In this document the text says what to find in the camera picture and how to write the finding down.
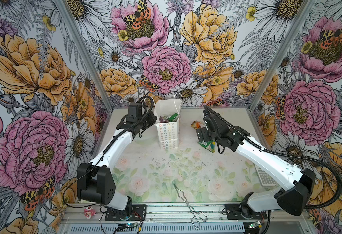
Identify purple pink cherry candy bag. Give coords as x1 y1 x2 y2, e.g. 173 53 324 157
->
159 117 169 123

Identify metal wire tongs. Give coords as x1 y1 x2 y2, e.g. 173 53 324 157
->
173 184 208 230

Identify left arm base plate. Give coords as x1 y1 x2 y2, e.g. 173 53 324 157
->
104 204 147 221

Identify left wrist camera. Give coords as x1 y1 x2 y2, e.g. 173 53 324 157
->
126 102 143 123

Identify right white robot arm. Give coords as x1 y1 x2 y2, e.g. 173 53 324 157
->
203 110 316 218

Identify orange snack packet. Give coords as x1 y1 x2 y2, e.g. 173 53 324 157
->
190 121 206 130

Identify round green snack packet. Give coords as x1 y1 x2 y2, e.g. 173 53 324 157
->
167 113 179 122

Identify white printed paper bag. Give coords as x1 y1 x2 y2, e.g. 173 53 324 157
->
154 93 182 150

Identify aluminium front rail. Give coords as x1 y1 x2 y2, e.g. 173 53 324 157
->
61 202 309 224

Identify small green snack packet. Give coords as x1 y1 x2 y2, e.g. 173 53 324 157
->
198 140 215 153

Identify pink white small toy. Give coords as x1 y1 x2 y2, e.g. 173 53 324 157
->
84 206 96 219

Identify white calculator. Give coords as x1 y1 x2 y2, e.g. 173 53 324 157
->
254 164 276 187

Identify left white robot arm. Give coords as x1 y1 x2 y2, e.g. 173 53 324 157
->
77 110 157 214

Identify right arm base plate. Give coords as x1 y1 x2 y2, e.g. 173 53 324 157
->
222 203 267 220

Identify right black corrugated cable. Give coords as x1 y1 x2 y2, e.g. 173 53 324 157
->
202 105 342 210

